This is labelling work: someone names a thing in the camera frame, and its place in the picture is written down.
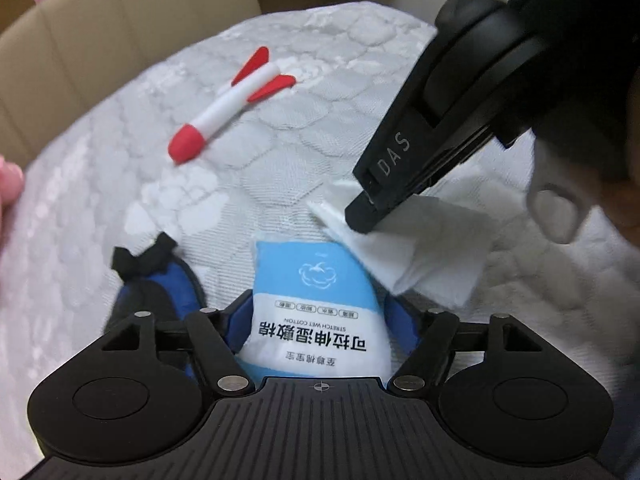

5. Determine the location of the gloved right hand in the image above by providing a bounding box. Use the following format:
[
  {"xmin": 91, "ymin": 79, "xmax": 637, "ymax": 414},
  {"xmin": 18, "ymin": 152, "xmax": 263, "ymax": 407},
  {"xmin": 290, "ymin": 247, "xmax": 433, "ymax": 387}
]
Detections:
[{"xmin": 526, "ymin": 136, "xmax": 639, "ymax": 247}]

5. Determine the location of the blue wet wipes pack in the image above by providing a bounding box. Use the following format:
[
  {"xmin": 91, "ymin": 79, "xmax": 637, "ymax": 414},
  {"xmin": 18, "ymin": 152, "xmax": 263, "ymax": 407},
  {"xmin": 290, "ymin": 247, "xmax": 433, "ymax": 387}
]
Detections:
[{"xmin": 238, "ymin": 240, "xmax": 393, "ymax": 384}]

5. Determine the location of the pink white plush toy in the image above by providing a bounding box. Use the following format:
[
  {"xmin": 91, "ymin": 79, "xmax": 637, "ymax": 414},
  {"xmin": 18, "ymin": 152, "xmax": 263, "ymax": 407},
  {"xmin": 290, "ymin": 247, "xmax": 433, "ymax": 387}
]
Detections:
[{"xmin": 0, "ymin": 156, "xmax": 25, "ymax": 209}]

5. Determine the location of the white wet wipe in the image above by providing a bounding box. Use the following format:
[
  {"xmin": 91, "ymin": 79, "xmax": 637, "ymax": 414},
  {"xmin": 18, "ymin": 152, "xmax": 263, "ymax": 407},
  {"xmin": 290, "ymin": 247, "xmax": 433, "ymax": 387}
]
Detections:
[{"xmin": 308, "ymin": 180, "xmax": 497, "ymax": 309}]

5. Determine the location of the red white toy rocket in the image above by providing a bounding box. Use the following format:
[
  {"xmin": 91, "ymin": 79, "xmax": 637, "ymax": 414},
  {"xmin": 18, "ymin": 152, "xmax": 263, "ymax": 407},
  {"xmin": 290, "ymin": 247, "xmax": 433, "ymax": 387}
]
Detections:
[{"xmin": 167, "ymin": 46, "xmax": 297, "ymax": 165}]

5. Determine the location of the beige headboard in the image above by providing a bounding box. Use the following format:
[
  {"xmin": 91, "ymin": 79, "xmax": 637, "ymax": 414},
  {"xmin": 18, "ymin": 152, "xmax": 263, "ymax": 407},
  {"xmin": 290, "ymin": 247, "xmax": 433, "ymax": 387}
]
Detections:
[{"xmin": 1, "ymin": 0, "xmax": 260, "ymax": 166}]

